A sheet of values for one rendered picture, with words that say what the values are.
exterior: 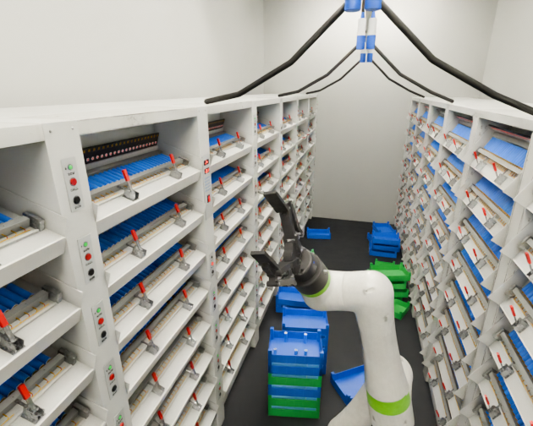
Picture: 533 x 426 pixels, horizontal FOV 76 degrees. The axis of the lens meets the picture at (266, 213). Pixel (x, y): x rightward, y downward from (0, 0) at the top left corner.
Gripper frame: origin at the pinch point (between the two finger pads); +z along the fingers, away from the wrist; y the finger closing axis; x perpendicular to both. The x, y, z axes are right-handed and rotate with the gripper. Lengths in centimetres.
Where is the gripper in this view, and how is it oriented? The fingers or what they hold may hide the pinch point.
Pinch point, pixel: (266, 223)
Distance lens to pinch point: 67.0
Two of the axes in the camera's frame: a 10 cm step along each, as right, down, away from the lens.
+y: 1.7, -8.4, 5.2
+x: 8.9, -1.0, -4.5
